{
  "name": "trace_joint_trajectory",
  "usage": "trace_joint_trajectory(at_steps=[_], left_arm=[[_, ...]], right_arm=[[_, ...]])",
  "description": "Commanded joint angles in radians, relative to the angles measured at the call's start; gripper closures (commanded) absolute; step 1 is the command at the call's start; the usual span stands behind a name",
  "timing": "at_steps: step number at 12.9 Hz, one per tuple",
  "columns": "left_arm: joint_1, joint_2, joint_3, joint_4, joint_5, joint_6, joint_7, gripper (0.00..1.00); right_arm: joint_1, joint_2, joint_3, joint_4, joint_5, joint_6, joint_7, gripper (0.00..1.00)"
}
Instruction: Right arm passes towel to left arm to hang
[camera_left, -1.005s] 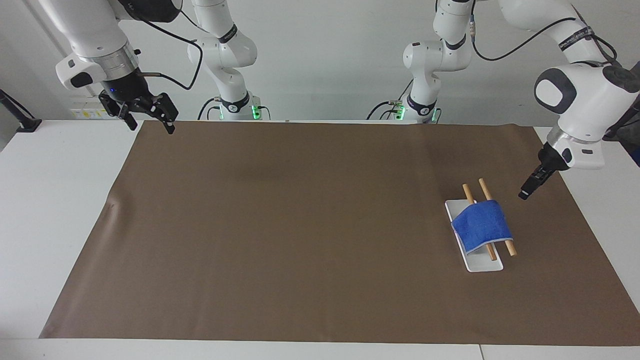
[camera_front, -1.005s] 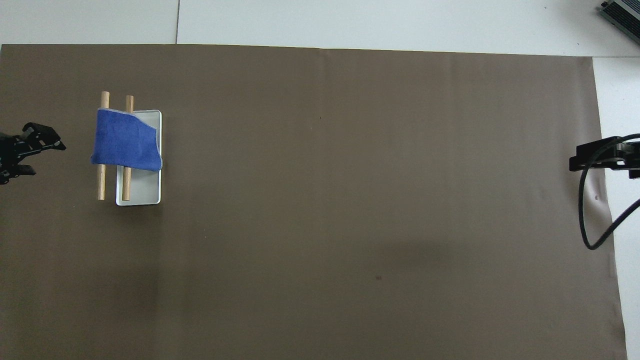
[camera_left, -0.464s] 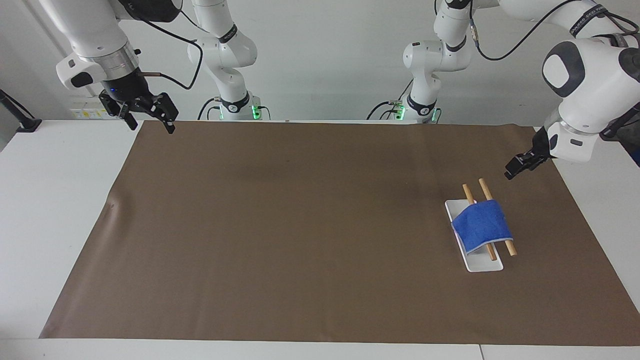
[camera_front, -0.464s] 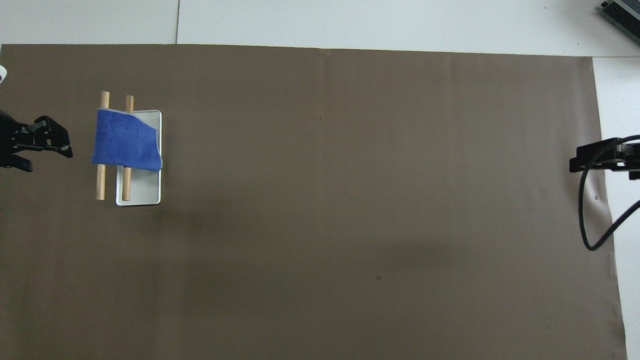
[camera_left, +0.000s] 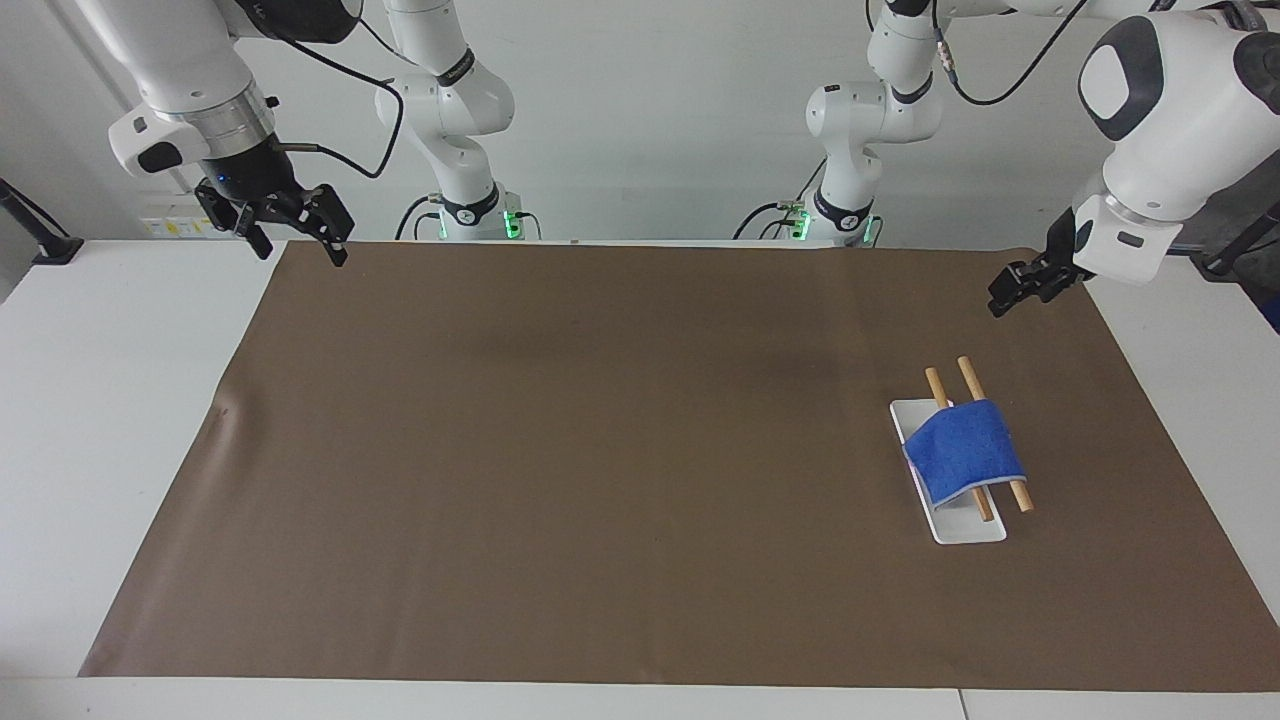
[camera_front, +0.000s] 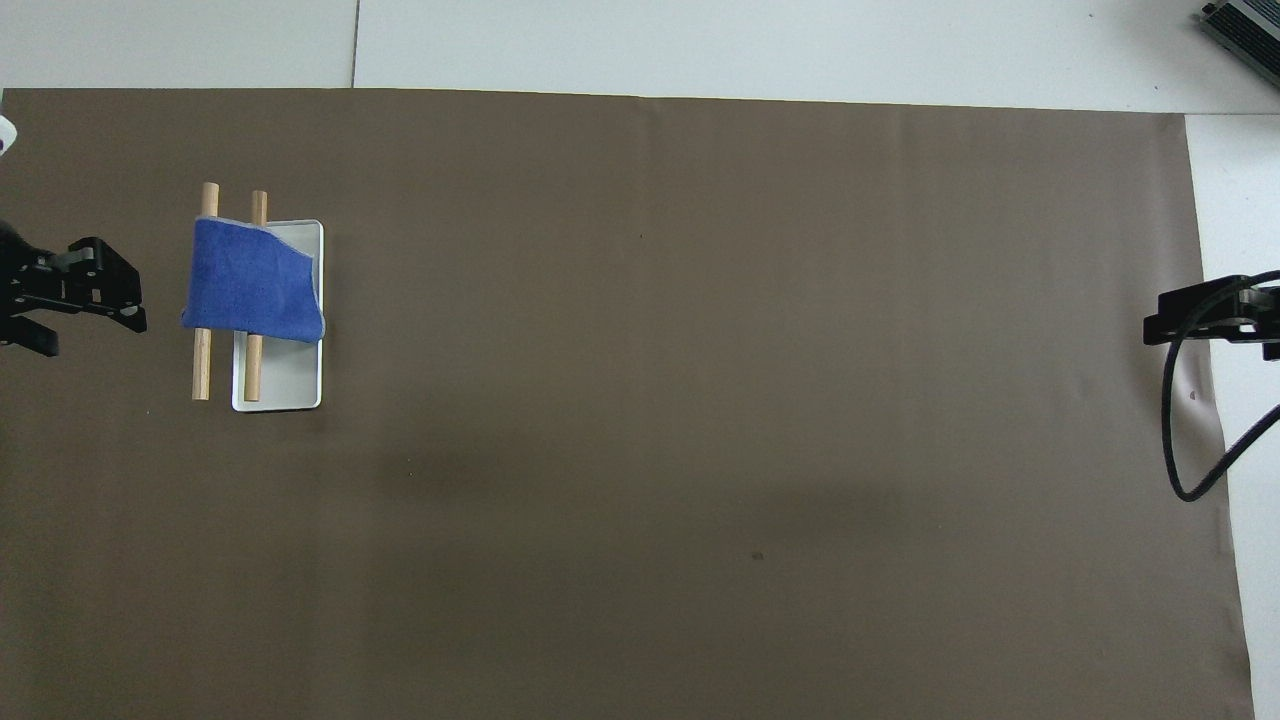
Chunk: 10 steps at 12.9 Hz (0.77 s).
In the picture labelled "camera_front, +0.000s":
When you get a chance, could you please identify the black cable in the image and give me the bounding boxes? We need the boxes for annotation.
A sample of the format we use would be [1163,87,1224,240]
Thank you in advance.
[1160,270,1280,503]

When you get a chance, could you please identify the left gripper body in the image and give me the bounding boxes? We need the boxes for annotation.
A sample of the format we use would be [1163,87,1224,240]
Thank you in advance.
[0,221,35,321]

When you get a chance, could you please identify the blue towel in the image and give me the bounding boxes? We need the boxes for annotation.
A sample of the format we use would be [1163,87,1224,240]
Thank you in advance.
[181,215,328,344]

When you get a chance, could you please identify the grey metal box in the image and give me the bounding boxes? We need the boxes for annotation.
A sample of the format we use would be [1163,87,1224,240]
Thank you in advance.
[1199,0,1280,62]

